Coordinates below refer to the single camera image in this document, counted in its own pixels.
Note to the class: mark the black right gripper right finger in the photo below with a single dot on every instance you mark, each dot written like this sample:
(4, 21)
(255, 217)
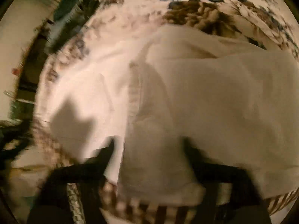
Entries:
(230, 194)

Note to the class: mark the floral fleece blanket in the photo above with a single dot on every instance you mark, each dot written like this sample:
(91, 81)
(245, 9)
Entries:
(267, 24)

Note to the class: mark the white pants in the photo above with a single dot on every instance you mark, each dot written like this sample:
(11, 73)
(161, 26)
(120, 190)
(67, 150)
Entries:
(238, 103)

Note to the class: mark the dark green folded clothes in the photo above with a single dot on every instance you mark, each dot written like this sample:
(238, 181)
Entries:
(68, 19)

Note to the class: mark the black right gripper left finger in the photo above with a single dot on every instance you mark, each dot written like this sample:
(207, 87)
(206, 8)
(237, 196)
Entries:
(52, 204)

